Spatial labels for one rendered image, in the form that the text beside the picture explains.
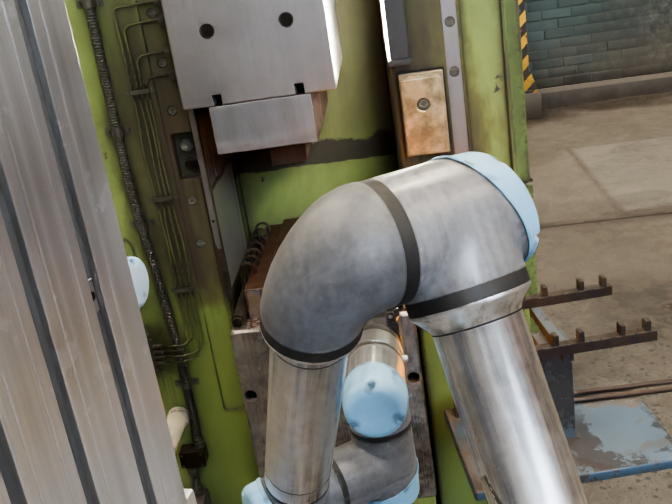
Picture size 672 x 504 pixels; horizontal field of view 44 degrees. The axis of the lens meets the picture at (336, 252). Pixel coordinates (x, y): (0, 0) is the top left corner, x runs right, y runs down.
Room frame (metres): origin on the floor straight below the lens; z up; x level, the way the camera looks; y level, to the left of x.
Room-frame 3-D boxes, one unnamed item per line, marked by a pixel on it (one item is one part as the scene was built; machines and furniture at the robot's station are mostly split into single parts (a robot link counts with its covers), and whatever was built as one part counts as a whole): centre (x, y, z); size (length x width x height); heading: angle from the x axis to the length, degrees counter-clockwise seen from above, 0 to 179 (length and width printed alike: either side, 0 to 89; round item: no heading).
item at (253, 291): (1.83, 0.08, 0.96); 0.42 x 0.20 x 0.09; 175
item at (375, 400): (0.89, -0.02, 1.12); 0.11 x 0.08 x 0.09; 175
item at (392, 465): (0.88, -0.01, 1.02); 0.11 x 0.08 x 0.11; 115
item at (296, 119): (1.83, 0.08, 1.32); 0.42 x 0.20 x 0.10; 175
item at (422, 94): (1.72, -0.22, 1.27); 0.09 x 0.02 x 0.17; 85
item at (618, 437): (1.44, -0.38, 0.65); 0.40 x 0.30 x 0.02; 91
